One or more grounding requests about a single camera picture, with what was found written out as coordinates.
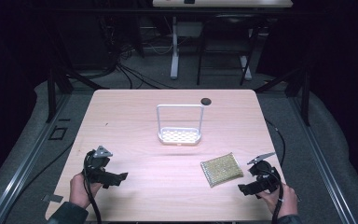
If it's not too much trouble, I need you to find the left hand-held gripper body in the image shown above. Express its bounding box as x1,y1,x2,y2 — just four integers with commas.
83,145,120,185

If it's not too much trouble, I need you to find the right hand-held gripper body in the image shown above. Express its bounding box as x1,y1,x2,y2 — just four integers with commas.
246,151,282,193

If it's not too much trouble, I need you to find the gold scouring sponge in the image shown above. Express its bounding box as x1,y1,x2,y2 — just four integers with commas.
200,151,245,189

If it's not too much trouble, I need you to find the white sponge holder rack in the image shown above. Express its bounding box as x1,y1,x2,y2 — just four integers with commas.
156,104,205,147

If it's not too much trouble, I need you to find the person's left hand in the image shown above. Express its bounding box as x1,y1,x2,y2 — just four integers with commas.
69,172,103,210

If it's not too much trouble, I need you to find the person's right hand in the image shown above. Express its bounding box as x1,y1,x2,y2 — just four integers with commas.
255,183,299,219

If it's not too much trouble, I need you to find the grey tape strip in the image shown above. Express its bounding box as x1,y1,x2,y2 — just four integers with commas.
41,192,64,203

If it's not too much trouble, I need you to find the black metal stand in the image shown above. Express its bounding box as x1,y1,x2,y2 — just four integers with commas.
44,66,110,124
254,65,312,127

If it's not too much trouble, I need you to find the black chair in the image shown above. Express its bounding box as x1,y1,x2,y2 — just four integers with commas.
196,12,263,87

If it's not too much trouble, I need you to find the white background desk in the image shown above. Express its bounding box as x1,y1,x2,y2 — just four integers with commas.
151,0,295,81

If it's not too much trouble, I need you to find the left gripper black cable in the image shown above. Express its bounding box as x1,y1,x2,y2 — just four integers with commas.
82,150,103,224

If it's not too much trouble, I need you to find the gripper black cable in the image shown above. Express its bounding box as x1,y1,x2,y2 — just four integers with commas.
82,150,103,224
267,169,285,224

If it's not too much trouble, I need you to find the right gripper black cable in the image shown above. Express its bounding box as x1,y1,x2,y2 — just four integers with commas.
267,169,285,224

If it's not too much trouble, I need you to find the thin black cable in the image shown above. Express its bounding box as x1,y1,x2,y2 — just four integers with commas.
264,119,287,169

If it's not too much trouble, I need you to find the aluminium floor rail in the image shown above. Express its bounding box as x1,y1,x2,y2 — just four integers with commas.
0,92,73,224
288,96,358,224

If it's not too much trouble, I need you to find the black floor cable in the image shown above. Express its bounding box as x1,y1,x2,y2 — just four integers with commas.
0,140,76,224

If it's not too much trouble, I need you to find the bundle of floor cables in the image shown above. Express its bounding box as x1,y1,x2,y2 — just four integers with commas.
97,18,176,91

